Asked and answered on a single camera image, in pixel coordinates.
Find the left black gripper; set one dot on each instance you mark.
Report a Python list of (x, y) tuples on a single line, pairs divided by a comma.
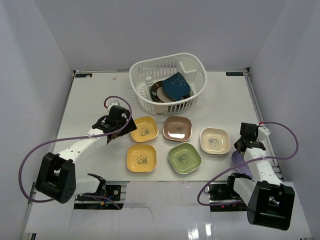
[(128, 125)]

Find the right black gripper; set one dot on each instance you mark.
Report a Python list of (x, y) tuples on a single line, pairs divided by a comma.
[(236, 143)]

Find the lavender plate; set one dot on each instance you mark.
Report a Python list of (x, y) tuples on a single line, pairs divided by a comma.
[(237, 159)]

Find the yellow panda plate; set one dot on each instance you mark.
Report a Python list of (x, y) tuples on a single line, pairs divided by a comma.
[(141, 158), (147, 129)]

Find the cream panda plate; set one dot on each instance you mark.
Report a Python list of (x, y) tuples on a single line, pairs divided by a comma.
[(215, 141)]

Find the round dark striped plate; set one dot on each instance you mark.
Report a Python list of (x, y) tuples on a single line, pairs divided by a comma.
[(157, 94)]

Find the dark blue leaf plate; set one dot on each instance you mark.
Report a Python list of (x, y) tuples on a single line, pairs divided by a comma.
[(176, 87)]

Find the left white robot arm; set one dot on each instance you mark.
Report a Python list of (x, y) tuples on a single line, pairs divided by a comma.
[(57, 177)]

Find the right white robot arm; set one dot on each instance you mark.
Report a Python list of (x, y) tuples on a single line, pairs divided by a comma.
[(269, 202)]

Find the white plastic dish bin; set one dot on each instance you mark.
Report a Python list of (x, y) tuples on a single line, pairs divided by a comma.
[(143, 74)]

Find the brown square plate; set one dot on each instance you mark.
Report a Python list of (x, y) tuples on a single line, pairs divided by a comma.
[(177, 128)]

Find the green panda plate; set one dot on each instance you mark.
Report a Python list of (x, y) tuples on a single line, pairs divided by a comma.
[(184, 158)]

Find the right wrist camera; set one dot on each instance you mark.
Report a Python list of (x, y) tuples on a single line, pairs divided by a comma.
[(263, 132)]

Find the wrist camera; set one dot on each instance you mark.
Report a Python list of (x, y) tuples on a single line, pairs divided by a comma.
[(108, 106), (263, 132)]

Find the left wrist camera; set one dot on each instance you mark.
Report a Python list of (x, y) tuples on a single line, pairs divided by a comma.
[(108, 106)]

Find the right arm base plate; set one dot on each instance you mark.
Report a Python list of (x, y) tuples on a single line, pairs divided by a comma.
[(218, 193)]

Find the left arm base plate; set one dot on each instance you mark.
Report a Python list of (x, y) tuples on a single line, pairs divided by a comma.
[(109, 198)]

